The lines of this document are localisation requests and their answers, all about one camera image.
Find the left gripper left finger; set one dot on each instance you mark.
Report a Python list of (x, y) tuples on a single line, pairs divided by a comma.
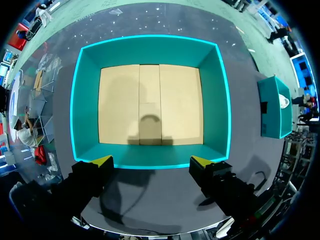
[(85, 180)]

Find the white and navy shoe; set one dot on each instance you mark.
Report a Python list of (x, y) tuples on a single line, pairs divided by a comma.
[(284, 101)]

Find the person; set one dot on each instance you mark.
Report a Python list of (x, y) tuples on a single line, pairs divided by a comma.
[(46, 15), (276, 33), (25, 135)]

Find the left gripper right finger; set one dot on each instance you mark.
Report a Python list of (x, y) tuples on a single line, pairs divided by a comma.
[(220, 185)]

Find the teal box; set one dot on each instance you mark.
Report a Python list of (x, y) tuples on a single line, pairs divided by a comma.
[(85, 100), (270, 115)]

